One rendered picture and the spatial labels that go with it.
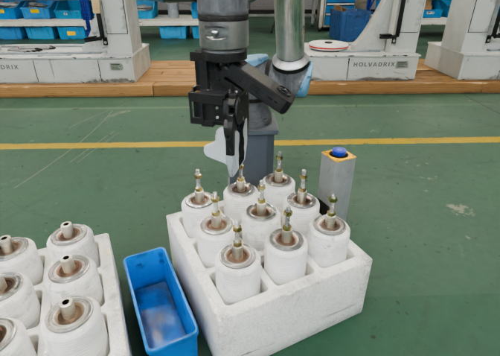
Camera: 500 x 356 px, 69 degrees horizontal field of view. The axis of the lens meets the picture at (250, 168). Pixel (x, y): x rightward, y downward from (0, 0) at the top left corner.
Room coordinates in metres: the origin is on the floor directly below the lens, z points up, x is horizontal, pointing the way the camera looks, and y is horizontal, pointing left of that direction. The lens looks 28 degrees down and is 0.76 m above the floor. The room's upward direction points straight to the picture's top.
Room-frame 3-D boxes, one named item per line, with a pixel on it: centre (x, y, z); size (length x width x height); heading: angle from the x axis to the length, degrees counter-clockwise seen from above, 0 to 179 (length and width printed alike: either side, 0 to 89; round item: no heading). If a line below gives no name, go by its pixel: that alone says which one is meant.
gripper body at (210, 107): (0.58, 0.05, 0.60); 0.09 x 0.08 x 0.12; 75
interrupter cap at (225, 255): (0.58, 0.03, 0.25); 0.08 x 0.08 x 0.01
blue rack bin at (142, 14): (5.46, 1.50, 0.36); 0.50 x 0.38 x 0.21; 4
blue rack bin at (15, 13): (5.40, 3.30, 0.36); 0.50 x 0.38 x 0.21; 2
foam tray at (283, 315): (0.73, -0.03, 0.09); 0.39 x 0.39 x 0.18; 26
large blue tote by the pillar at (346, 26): (5.23, -1.33, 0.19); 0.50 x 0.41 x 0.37; 7
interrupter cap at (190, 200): (0.79, 0.13, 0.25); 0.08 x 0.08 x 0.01
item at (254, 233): (0.73, -0.03, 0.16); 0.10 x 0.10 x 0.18
